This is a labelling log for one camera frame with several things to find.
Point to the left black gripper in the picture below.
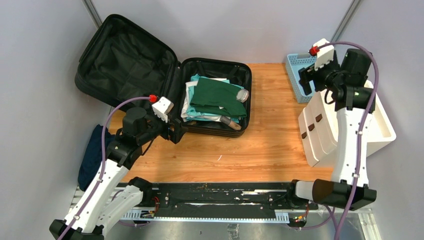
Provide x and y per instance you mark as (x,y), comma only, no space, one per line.
(175,135)

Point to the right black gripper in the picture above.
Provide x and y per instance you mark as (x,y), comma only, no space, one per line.
(306,75)

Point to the light blue plastic basket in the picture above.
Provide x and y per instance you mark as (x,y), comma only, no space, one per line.
(293,63)

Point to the dark green garment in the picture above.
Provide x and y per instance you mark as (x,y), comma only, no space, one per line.
(217,97)

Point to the white three-drawer storage unit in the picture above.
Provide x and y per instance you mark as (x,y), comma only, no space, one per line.
(318,127)

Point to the black ribbed hard-shell suitcase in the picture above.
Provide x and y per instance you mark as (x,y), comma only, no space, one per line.
(123,61)

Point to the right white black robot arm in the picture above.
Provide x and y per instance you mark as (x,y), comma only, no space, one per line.
(348,187)

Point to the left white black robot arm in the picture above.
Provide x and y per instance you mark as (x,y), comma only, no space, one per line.
(93,216)

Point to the white folded garment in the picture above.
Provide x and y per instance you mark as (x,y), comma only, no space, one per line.
(189,113)

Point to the light teal folded garment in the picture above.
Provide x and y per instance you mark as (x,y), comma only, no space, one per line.
(208,99)

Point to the clear round plastic jar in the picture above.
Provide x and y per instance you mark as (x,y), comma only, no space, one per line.
(242,95)

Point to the dark blue cloth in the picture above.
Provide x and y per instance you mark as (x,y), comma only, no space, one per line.
(92,158)

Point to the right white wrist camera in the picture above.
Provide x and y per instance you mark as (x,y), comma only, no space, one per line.
(323,55)

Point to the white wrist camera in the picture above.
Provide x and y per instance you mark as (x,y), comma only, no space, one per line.
(162,108)
(323,55)

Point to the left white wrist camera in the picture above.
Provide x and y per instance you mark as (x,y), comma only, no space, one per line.
(162,108)

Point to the right aluminium frame post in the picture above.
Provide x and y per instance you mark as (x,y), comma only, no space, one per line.
(346,19)

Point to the aluminium frame post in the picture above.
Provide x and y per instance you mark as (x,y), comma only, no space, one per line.
(93,13)
(346,19)

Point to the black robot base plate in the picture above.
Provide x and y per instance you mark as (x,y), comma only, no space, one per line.
(259,202)

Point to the left aluminium frame post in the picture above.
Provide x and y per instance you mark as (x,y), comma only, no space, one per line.
(93,13)

